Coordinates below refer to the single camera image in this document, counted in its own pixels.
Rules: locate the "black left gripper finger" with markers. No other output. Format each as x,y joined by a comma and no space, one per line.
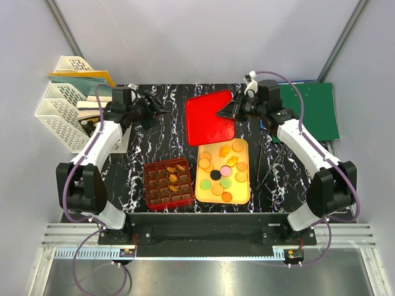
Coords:
156,107
148,122

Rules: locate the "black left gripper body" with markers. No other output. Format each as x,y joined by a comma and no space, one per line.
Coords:
140,109

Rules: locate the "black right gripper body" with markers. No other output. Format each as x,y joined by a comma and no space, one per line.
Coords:
251,108

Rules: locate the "red box lid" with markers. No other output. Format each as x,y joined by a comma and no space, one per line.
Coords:
203,126

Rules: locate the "orange leaf cookie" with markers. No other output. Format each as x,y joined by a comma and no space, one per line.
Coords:
173,178

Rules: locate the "yellow plastic tray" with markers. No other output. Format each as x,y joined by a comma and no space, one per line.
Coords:
209,159

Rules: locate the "red cookie box with tray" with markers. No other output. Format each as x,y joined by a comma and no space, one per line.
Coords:
157,194

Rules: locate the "orange flower cookie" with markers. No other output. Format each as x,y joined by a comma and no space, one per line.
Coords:
174,188

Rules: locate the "metal tongs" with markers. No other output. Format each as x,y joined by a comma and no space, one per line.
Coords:
269,155

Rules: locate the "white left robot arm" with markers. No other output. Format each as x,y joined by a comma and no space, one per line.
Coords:
81,189

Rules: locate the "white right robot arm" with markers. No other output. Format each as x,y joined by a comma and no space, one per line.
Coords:
333,182

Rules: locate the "round cookie top right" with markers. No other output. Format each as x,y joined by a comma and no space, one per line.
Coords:
237,146

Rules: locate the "teal folder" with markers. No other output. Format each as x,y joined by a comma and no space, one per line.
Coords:
85,85

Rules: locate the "green folder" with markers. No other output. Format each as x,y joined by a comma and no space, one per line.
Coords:
319,110

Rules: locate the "yellow folder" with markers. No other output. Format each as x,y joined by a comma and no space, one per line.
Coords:
87,74

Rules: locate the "pink macaron cookie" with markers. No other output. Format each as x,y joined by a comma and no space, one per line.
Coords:
226,171

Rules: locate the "black oreo cookie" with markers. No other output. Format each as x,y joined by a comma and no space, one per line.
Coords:
215,175

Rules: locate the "white mesh file organizer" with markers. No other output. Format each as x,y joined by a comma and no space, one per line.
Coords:
58,111

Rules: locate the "green macaron cookie right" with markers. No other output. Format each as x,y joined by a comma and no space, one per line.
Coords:
225,183

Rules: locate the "green macaron cookie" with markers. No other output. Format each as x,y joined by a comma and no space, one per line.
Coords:
205,185
225,183

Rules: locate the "green macaron cookie left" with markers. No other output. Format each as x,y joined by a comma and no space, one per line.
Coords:
205,185

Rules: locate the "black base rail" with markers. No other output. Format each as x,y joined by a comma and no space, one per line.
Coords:
207,235

